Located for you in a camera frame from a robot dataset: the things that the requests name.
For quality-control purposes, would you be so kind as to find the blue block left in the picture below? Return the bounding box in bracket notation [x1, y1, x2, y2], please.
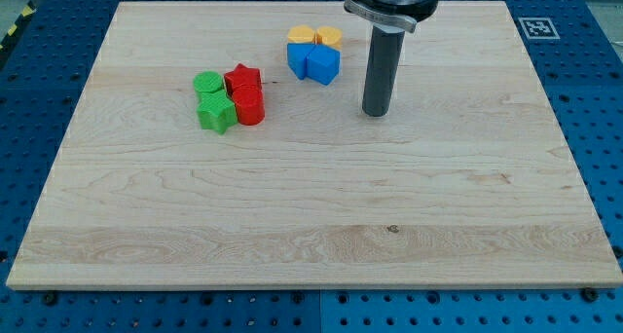
[286, 43, 315, 80]

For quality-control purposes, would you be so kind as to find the green star block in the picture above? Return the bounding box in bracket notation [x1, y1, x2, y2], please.
[197, 90, 238, 134]

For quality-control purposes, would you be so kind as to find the black yellow hazard tape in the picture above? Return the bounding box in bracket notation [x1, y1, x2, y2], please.
[1, 0, 37, 53]

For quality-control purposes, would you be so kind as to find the white fiducial marker tag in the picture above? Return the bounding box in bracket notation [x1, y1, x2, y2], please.
[518, 17, 560, 40]

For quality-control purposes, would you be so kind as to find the yellow heart block right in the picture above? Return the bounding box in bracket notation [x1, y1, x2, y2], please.
[315, 25, 343, 51]

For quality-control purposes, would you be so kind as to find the light wooden board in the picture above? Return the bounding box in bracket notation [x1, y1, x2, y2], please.
[7, 1, 622, 290]

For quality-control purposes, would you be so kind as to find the red star block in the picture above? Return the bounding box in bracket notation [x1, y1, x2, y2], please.
[224, 63, 262, 94]

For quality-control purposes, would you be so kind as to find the red cylinder block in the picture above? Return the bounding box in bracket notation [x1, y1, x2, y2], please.
[232, 87, 265, 126]

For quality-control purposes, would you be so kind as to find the green cylinder block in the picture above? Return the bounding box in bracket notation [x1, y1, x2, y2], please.
[193, 71, 224, 98]

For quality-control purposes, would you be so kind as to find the blue cube block right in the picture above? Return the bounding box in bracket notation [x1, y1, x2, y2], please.
[307, 45, 341, 86]

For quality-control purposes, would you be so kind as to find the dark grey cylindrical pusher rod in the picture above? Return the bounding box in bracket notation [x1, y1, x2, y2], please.
[362, 24, 405, 117]

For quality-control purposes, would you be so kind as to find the yellow hexagon block left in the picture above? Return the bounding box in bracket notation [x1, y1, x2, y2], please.
[287, 24, 316, 44]

